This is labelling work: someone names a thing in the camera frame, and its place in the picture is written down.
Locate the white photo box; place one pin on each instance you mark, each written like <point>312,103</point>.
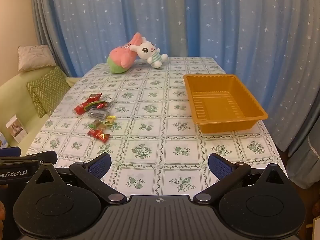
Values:
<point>16,128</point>

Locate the person's left hand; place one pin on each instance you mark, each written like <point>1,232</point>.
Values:
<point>2,216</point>

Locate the blue star-print curtain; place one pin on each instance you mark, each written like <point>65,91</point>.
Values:
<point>200,17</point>

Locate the light green sofa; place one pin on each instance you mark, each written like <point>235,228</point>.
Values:
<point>15,97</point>

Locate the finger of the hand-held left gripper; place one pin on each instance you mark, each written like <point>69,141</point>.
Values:
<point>10,151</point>
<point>47,157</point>

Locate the orange plastic tray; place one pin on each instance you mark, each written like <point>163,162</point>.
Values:
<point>215,105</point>

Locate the pink star plush toy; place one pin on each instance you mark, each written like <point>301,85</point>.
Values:
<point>120,60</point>

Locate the brown green snack packet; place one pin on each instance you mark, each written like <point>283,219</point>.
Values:
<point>98,125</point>

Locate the beige pillow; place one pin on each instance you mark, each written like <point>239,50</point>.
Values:
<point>35,57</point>

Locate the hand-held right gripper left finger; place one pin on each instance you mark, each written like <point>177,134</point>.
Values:
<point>99,166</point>

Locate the blue white box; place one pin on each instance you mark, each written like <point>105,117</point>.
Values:
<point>3,140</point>

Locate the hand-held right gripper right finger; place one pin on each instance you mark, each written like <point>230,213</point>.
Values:
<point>220,166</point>

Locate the white snack packet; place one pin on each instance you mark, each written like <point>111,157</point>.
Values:
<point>108,102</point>

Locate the green zigzag cushion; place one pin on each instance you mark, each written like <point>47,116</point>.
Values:
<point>50,90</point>

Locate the white bunny plush toy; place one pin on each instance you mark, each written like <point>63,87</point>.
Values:
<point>147,51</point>

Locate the yellow green candy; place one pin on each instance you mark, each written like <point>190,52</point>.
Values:
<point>110,120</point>

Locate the silver snack packet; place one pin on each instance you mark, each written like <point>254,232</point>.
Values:
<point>97,113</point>

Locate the grey-blue lace-trimmed curtain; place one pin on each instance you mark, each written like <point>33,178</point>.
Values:
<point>305,160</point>

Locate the red gold snack packet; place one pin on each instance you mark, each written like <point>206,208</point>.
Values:
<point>98,135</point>

